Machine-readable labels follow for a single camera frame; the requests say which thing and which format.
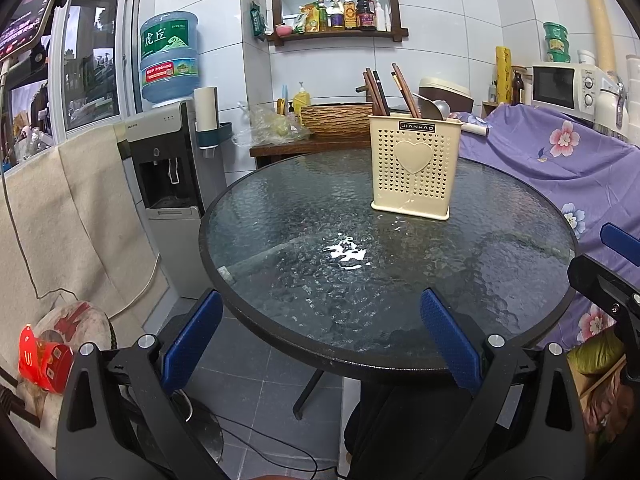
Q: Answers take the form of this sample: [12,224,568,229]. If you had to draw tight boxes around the silver metal spoon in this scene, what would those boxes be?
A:
[416,94,451,120]

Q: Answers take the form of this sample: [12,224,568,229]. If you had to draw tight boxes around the brown wooden chopstick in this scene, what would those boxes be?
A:
[363,67,390,116]
[363,68,385,116]

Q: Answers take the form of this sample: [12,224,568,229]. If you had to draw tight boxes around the brown chopstick pair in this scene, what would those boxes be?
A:
[390,72,420,118]

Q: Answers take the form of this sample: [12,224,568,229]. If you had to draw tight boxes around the purple floral cloth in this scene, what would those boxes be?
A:
[451,103,640,351]

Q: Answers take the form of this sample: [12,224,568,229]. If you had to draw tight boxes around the stool with cushion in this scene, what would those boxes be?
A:
[1,301,116,470]

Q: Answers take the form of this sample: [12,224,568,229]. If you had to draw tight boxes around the white kettle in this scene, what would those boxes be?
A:
[594,76,628,136]

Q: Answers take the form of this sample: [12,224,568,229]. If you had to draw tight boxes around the round glass table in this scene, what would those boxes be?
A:
[198,146,580,421]

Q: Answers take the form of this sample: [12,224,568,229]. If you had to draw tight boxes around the beige cloth cover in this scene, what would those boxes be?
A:
[1,125,168,362]

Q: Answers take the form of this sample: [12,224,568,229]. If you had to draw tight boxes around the white microwave oven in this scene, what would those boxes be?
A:
[532,62,617,122]

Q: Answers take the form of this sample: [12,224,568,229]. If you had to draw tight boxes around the water dispenser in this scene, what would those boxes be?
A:
[125,99,227,299]

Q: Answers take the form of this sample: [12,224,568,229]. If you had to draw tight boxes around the tall beige roll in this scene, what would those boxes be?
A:
[587,0,616,73]

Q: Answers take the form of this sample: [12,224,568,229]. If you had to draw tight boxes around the cream plastic utensil holder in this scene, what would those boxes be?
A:
[369,114,462,221]

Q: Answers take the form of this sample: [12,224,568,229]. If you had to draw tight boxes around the brown glass bottle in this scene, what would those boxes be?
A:
[511,70,525,106]

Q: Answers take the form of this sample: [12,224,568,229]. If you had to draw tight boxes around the green stacked bowls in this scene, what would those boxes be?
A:
[544,22,570,63]

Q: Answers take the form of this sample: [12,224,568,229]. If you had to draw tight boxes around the teal cup holder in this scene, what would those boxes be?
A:
[195,122,233,151]

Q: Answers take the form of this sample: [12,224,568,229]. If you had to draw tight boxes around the yellow wrap roll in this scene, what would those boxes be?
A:
[496,46,513,104]

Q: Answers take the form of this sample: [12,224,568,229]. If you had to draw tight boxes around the clear plastic bag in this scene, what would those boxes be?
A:
[231,103,311,148]

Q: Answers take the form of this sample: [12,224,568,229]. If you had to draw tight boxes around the wooden sink counter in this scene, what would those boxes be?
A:
[250,139,370,169]

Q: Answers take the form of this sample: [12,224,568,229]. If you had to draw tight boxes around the white paper cup stack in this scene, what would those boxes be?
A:
[193,86,218,132]

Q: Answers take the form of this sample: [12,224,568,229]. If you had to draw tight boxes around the woven basin sink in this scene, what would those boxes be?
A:
[300,103,372,141]

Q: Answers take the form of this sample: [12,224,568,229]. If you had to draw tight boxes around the yellow soap bottle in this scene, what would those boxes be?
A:
[292,81,311,124]

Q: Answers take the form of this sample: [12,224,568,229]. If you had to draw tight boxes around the blue water jug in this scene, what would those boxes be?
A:
[140,11,201,105]

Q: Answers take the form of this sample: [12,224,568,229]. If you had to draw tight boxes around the green hanging packet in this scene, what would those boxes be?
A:
[250,1,266,41]

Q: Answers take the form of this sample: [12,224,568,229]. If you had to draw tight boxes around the dark soy sauce bottle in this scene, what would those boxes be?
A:
[356,0,376,30]

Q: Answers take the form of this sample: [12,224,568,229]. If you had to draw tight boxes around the window with frame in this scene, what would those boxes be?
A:
[48,0,142,144]

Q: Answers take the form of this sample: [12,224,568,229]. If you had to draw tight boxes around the wooden wall shelf mirror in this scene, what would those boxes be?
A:
[261,0,410,47]

